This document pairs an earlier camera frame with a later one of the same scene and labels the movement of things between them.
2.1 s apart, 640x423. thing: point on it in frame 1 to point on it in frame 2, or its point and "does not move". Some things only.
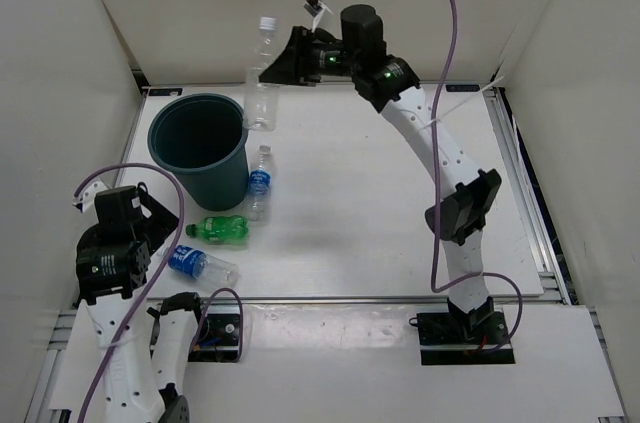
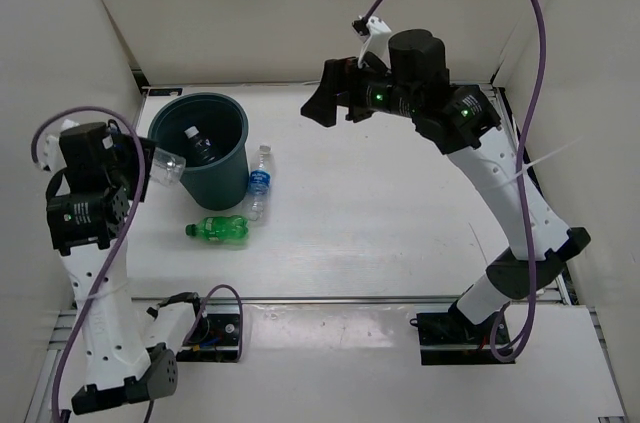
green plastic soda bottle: [221, 229] does not move
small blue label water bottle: [260, 184] does not move
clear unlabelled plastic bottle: [261, 88] to [203, 145]
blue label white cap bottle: [206, 267] to [167, 167]
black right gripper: [295, 65] to [323, 105]
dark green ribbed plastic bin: [204, 139] does not move
